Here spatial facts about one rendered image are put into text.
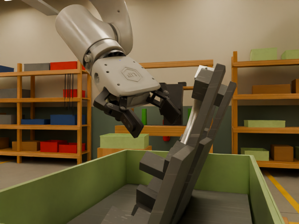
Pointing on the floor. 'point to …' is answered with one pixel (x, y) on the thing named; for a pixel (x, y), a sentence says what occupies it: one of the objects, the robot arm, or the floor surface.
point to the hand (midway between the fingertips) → (155, 121)
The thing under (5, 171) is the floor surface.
